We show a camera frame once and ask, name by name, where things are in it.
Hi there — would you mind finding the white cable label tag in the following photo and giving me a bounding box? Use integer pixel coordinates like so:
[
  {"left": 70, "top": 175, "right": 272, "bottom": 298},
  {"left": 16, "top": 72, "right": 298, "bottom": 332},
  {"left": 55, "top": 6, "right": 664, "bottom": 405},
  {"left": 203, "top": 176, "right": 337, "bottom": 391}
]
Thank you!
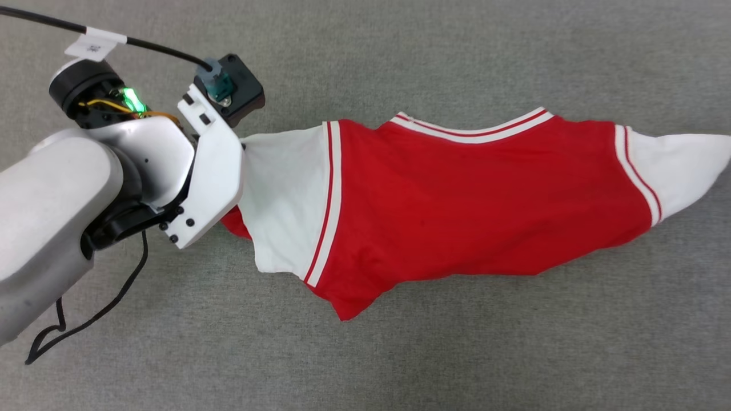
[{"left": 65, "top": 27, "right": 127, "bottom": 62}]

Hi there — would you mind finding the red and white shirt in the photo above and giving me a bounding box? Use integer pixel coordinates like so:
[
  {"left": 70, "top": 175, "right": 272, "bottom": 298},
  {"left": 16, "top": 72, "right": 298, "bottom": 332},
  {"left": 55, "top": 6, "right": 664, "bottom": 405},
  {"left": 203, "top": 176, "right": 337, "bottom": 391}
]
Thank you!
[{"left": 220, "top": 107, "right": 731, "bottom": 321}]

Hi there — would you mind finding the grey fabric sofa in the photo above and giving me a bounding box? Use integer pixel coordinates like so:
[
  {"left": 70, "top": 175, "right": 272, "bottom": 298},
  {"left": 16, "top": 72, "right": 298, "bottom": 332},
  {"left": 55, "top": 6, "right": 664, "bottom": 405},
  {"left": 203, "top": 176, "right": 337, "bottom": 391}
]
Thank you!
[{"left": 0, "top": 0, "right": 731, "bottom": 411}]

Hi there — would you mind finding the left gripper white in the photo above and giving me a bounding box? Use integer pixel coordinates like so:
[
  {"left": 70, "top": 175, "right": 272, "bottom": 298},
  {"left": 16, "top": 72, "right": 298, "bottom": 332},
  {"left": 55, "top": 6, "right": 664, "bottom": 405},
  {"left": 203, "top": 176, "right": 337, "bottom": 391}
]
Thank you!
[{"left": 160, "top": 86, "right": 247, "bottom": 249}]

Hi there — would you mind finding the thick black camera cable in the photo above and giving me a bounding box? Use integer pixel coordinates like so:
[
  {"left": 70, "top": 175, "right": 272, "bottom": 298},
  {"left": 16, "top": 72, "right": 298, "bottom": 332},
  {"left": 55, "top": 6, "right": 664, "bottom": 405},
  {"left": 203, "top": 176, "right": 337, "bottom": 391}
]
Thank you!
[{"left": 0, "top": 6, "right": 215, "bottom": 72}]

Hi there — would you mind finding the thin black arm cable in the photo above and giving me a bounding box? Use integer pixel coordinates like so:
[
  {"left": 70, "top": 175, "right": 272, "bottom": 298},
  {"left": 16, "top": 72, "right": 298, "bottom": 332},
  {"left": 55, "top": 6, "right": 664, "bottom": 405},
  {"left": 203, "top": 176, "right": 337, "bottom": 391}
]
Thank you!
[{"left": 25, "top": 228, "right": 149, "bottom": 366}]

